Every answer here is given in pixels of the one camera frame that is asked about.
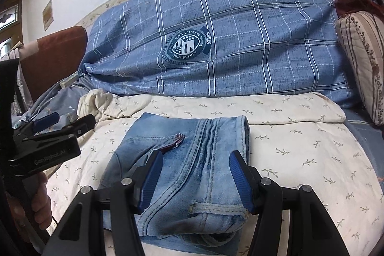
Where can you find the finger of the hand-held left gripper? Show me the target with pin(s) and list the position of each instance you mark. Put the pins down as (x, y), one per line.
(45, 121)
(78, 125)

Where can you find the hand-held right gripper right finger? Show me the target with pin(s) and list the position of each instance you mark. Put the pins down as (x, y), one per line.
(240, 181)

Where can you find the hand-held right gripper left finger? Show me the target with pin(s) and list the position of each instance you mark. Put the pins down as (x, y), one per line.
(151, 181)

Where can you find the light blue denim pants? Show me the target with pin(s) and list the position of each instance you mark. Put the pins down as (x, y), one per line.
(192, 160)

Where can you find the person's left hand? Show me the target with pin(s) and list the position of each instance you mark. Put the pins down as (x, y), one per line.
(42, 202)

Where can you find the grey-blue star-print bedding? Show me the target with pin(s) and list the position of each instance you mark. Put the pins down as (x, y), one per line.
(60, 97)

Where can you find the hanging grey striped cloth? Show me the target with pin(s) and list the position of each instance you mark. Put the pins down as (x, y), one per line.
(22, 85)

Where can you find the brown headboard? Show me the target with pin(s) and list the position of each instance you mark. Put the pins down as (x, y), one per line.
(54, 58)

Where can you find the cream leaf-print bed cover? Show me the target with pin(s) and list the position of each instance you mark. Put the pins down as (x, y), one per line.
(300, 148)

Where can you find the blue bed sheet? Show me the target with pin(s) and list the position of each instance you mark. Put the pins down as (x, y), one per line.
(366, 139)

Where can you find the blue plaid pillow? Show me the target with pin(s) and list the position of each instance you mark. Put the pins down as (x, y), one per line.
(240, 34)

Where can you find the beige striped floral pillow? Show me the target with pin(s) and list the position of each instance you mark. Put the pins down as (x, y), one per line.
(363, 58)

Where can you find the wooden window frame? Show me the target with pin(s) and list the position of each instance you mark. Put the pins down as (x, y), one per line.
(12, 22)

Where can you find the small wall paper card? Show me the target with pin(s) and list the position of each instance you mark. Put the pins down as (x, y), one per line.
(47, 16)

